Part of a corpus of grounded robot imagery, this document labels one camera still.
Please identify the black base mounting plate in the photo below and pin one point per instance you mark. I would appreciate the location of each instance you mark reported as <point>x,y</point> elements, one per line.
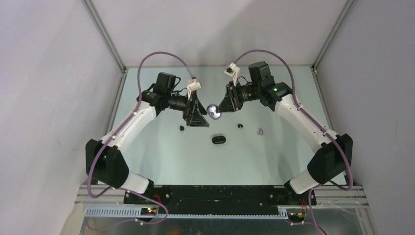
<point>221,200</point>

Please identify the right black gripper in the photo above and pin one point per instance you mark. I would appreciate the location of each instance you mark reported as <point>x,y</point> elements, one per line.
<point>231,102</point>

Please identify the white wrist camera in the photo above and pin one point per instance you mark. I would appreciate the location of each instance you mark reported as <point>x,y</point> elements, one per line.
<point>232,70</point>
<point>192,85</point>

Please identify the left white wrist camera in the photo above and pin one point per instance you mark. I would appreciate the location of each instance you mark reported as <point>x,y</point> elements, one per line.
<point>192,85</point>

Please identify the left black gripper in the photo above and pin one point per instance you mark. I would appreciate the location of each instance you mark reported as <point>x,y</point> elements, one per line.
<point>193,111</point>

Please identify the black earbud charging case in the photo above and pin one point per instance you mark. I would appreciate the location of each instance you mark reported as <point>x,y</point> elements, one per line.
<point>218,139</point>

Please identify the purple earbud charging case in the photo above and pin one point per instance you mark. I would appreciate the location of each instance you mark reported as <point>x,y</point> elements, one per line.
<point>212,112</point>

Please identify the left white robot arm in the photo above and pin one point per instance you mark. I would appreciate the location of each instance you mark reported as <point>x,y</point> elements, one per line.
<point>104,157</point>

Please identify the aluminium frame rail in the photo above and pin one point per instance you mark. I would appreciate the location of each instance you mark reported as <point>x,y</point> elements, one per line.
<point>106,38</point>

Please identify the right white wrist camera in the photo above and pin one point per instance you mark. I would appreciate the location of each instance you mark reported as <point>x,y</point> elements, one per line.
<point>232,70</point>

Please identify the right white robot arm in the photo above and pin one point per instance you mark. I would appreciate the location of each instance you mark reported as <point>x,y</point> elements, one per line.
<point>332,152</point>

